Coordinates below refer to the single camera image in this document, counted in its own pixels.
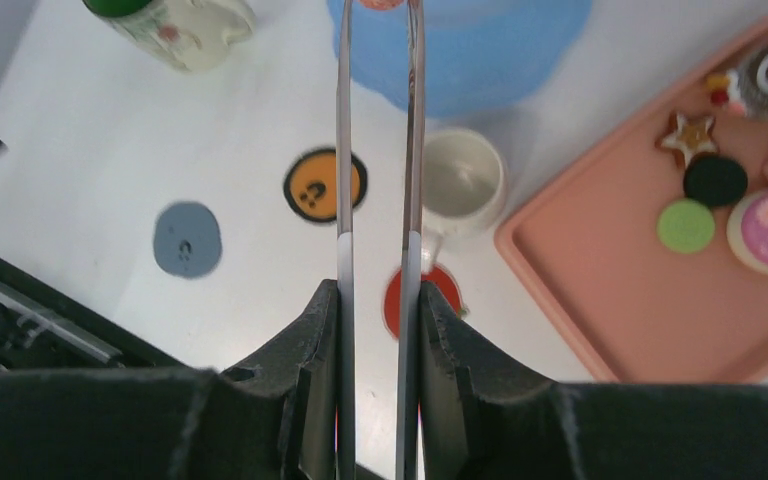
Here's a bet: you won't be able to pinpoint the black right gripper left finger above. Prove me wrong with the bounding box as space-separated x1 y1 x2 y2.
0 280 339 479

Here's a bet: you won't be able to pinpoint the pink rectangular tray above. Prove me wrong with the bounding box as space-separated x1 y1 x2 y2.
495 17 768 383

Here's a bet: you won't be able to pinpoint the blue-grey round coaster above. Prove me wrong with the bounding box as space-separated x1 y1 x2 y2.
153 201 222 279

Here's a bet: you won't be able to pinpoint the metal tongs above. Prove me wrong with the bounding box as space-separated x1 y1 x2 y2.
336 1 425 479

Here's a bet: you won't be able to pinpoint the orange black-rimmed coaster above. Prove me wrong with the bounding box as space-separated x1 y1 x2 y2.
283 147 337 224

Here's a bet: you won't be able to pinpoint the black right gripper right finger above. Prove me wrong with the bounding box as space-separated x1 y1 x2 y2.
418 282 768 479

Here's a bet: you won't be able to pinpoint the green-lined floral cream mug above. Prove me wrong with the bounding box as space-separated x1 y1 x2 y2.
83 0 256 72

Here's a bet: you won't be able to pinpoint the green macaron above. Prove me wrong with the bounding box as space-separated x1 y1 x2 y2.
656 199 716 254

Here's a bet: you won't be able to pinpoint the white speckled mug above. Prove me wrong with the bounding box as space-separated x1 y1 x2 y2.
421 128 508 273

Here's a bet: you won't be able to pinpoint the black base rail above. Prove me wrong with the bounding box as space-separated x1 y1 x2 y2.
0 258 182 371

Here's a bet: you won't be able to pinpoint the star-shaped brown cookie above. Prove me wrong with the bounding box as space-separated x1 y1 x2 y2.
655 111 720 171

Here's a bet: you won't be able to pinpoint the red apple-shaped coaster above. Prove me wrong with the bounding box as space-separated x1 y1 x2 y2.
382 264 469 339

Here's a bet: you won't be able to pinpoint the blue three-tier cake stand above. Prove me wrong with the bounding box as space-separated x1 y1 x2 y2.
350 0 592 118

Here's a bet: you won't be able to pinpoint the black sandwich cookie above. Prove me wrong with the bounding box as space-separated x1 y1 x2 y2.
682 154 749 208

